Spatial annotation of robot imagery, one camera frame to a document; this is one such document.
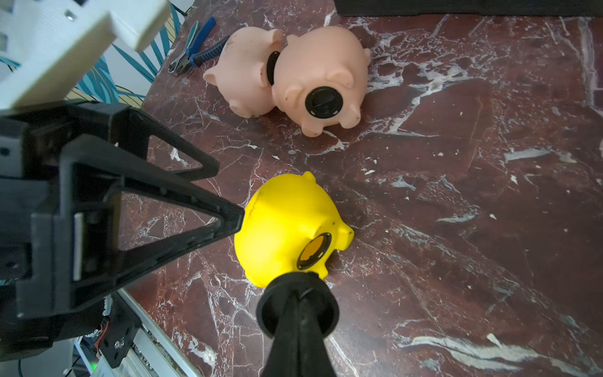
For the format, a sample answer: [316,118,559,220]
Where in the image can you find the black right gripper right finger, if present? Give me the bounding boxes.
[298,298,336,377]

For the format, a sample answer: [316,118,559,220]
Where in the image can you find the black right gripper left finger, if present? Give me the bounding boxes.
[262,294,300,377]

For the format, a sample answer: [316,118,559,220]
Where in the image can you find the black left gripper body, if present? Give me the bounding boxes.
[1,105,122,361]

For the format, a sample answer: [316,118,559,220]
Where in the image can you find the black round plug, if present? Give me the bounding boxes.
[305,86,343,119]
[266,51,280,86]
[256,272,340,338]

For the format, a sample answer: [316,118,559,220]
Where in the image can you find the light pink piggy bank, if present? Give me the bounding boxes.
[204,27,285,119]

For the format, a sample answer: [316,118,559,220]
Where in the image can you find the yellow piggy bank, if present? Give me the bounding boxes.
[234,171,354,288]

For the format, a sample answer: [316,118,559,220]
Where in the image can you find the dark pink piggy bank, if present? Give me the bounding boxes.
[272,26,372,138]

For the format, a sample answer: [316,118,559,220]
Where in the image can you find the yellow black plastic toolbox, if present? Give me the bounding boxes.
[334,0,602,17]

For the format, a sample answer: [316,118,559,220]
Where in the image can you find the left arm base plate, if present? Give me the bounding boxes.
[98,293,141,369]

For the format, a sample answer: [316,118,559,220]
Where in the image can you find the blue handled pliers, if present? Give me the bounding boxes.
[168,17,229,76]

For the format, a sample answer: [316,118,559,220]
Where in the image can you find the aluminium front rail frame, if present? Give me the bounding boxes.
[74,289,202,376]

